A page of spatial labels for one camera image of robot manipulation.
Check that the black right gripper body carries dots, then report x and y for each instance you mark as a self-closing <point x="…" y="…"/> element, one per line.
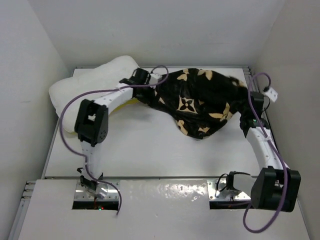
<point x="262" y="106"/>

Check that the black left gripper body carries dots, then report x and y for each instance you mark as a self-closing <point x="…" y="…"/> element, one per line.
<point x="145" y="83"/>

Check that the black pillowcase with beige flowers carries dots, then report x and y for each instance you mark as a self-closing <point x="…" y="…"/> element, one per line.
<point x="200" y="101"/>

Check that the white pillow with yellow edge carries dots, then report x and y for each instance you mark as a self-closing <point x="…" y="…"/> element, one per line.
<point x="104" y="77"/>

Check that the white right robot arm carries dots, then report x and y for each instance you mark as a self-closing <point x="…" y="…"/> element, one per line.
<point x="276" y="180"/>

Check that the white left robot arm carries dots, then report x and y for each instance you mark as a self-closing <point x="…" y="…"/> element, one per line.
<point x="92" y="124"/>

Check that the white front cover board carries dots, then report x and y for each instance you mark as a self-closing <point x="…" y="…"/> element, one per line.
<point x="151" y="210"/>

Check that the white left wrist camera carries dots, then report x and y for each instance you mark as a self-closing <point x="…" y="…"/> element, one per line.
<point x="155" y="78"/>

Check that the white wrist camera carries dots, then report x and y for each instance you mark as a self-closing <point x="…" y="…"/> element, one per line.
<point x="271" y="93"/>
<point x="155" y="78"/>

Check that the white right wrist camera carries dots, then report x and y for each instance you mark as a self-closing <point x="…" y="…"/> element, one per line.
<point x="271" y="93"/>

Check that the aluminium rail right side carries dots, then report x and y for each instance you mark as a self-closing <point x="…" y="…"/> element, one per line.
<point x="260" y="139"/>

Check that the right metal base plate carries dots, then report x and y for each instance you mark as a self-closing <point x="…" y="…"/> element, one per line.
<point x="216" y="194"/>

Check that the metal base plate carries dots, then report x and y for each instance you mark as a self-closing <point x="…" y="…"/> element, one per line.
<point x="103" y="193"/>
<point x="216" y="194"/>

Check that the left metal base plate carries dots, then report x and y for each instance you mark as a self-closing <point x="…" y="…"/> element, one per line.
<point x="103" y="193"/>

